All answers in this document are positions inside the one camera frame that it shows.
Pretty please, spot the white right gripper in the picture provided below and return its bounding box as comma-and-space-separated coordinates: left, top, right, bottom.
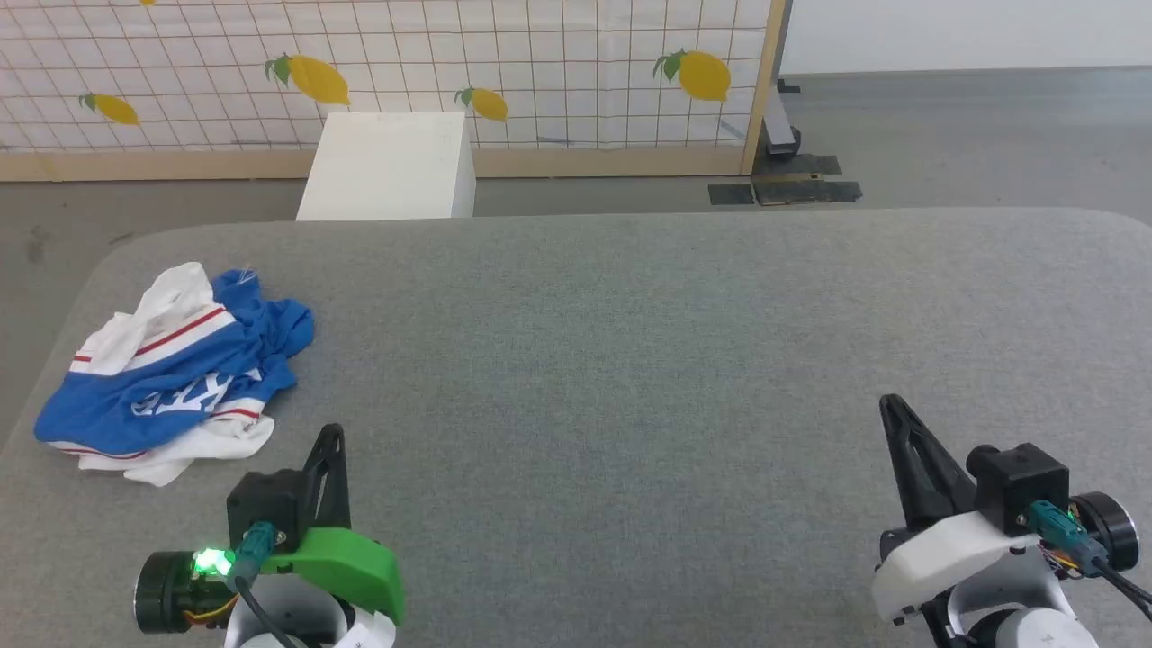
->
871, 393, 1045, 624

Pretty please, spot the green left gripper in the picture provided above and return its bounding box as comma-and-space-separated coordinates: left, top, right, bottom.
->
261, 423, 406, 626

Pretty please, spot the blue white basketball jersey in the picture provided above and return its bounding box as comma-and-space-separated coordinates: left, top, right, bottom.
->
34, 262, 315, 488

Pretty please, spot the grey upholstered surface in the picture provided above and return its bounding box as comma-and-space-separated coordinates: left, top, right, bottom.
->
0, 207, 1152, 648

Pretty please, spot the white box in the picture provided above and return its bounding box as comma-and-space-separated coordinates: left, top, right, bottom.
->
296, 112, 477, 221

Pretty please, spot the grey metal partition foot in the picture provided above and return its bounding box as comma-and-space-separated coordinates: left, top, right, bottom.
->
760, 79, 804, 163

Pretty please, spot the lemon print partition screen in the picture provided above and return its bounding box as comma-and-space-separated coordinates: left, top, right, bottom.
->
0, 0, 791, 184

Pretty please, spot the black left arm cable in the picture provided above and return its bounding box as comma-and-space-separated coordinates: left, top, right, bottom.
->
232, 522, 302, 648

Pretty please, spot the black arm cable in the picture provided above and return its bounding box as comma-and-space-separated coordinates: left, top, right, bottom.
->
1030, 501, 1152, 622
232, 522, 302, 648

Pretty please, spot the white left cable tag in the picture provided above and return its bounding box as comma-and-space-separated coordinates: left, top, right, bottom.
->
346, 610, 397, 648

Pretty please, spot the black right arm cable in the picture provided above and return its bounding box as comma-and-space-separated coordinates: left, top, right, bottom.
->
1030, 501, 1152, 622

